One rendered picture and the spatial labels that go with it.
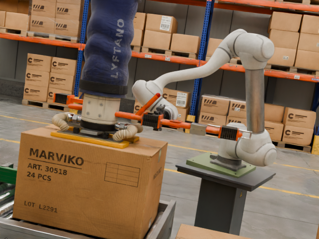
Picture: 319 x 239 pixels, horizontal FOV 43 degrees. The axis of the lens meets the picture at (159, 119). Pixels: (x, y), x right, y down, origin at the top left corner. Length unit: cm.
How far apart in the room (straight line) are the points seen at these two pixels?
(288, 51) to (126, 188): 757
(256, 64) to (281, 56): 683
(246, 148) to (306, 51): 684
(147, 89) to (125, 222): 72
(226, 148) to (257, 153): 24
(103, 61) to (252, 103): 90
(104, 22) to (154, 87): 51
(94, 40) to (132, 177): 62
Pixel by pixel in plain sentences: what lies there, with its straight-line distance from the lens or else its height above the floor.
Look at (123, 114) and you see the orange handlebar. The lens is 187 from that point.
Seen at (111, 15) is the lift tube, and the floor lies 151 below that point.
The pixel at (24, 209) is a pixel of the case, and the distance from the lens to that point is 198.
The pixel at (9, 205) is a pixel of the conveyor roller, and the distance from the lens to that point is 219.
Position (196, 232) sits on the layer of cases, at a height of 54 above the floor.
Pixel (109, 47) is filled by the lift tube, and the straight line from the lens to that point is 181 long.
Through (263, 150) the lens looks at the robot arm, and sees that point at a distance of 236.
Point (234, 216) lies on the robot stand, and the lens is 262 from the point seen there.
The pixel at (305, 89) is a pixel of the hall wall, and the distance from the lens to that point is 1043.
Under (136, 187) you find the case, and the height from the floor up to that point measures 81.
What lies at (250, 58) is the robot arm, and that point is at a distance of 220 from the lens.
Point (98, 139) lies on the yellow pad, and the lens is 181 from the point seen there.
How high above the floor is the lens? 132
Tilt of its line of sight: 7 degrees down
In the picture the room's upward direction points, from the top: 8 degrees clockwise
